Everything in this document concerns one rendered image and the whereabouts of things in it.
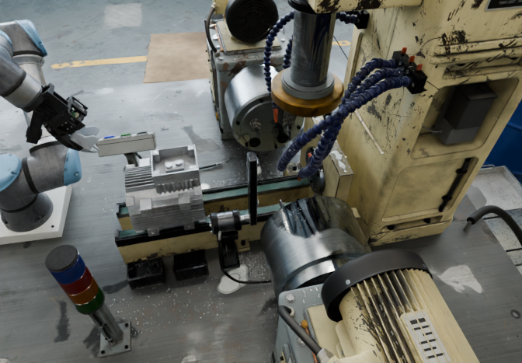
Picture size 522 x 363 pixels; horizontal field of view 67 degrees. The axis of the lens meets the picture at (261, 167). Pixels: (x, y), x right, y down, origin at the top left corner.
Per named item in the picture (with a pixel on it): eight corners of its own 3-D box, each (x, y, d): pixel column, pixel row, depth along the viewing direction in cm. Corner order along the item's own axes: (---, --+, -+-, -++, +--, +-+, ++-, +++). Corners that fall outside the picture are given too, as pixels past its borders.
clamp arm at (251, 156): (257, 216, 111) (257, 150, 93) (259, 225, 109) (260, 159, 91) (245, 218, 111) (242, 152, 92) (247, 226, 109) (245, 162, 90)
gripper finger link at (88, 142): (110, 151, 103) (82, 130, 96) (93, 161, 104) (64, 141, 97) (111, 142, 105) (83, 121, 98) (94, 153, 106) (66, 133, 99)
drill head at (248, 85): (279, 95, 165) (282, 39, 147) (304, 154, 141) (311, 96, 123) (220, 102, 161) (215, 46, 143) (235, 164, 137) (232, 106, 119)
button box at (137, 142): (157, 146, 130) (154, 130, 128) (155, 149, 123) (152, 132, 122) (102, 153, 127) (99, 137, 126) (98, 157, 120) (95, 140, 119)
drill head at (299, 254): (333, 221, 120) (346, 163, 102) (393, 359, 93) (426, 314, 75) (253, 235, 116) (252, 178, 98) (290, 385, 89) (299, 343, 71)
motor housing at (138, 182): (200, 186, 129) (194, 142, 115) (208, 233, 116) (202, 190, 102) (137, 195, 126) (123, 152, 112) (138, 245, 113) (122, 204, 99)
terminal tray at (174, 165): (197, 162, 115) (194, 143, 110) (201, 188, 108) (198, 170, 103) (155, 167, 113) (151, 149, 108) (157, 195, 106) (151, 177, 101)
